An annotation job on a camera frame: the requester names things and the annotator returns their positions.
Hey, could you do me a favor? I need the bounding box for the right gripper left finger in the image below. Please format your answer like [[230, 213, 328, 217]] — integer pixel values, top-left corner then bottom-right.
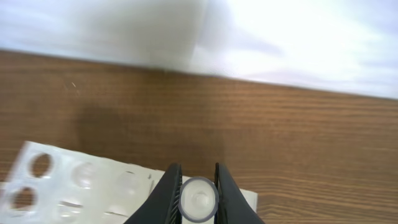
[[123, 162, 183, 224]]

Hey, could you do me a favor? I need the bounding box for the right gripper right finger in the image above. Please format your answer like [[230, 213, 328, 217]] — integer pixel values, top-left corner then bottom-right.
[[213, 161, 266, 224]]

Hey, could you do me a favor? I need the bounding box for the clear test tube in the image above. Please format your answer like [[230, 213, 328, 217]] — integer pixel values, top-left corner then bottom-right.
[[178, 176, 220, 224]]

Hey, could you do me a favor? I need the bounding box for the white test tube rack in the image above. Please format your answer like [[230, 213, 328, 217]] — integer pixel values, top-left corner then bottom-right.
[[0, 140, 259, 224]]

